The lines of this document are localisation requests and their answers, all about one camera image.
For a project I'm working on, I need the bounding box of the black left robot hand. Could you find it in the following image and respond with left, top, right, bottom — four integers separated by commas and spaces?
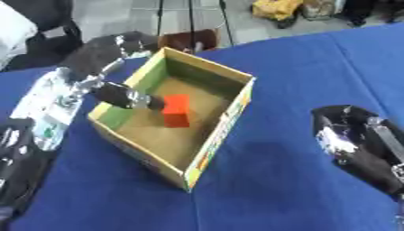
57, 30, 168, 111

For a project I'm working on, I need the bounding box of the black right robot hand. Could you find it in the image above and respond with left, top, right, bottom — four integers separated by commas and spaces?
309, 105, 404, 197

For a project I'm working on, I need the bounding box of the small brown cardboard box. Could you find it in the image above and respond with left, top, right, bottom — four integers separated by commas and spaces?
156, 28, 221, 54

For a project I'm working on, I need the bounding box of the tan cardboard box green inside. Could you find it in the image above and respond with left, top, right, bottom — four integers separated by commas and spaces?
85, 46, 258, 193

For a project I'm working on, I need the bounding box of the red rectangular block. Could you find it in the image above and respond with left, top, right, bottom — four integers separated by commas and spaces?
159, 93, 193, 129

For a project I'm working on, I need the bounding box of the black tripod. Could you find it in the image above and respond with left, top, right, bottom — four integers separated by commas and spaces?
152, 0, 237, 51

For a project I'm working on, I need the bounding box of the person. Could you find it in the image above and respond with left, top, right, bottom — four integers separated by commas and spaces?
337, 0, 404, 29

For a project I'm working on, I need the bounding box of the grey mesh bag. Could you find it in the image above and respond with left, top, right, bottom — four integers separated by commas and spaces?
301, 0, 340, 22

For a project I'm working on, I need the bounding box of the yellow bag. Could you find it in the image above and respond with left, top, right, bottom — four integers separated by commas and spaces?
249, 0, 307, 30

